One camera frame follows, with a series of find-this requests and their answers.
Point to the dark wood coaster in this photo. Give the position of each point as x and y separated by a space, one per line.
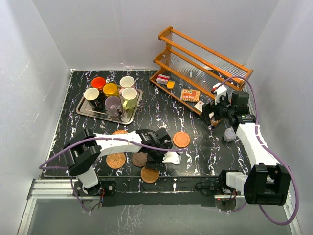
139 159

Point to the white stapler box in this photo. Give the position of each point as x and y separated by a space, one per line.
199 106

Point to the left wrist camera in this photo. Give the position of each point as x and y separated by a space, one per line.
172 158

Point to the red white small box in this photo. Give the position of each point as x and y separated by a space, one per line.
162 79

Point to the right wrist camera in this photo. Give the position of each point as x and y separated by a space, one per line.
219 91

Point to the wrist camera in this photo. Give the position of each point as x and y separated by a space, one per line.
172 158
219 91

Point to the purple cup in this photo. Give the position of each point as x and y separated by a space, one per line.
113 106

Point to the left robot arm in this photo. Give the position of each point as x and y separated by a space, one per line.
80 158

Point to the orange-red cup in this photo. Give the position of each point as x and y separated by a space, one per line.
98 83

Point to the yellow cup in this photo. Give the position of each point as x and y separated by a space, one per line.
110 89

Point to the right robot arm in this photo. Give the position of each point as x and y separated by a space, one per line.
268 181

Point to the pink cup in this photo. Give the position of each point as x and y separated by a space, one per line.
126 82

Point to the woven rattan coaster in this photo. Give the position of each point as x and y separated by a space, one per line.
118 132
116 160

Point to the wooden shelf rack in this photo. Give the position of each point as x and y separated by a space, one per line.
196 65

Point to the small orange box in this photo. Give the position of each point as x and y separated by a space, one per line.
170 84

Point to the metal tray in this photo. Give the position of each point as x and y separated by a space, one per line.
126 118

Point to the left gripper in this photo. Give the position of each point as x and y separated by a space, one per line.
151 163

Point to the orange spiral notebook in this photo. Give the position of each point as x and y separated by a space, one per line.
190 95

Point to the black cup white inside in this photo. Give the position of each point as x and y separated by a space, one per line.
94 98

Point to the pale green cup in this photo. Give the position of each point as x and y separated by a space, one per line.
129 96

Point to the light wood coaster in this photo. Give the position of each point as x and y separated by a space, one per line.
149 175
181 139

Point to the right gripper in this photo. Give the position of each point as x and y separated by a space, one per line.
209 108

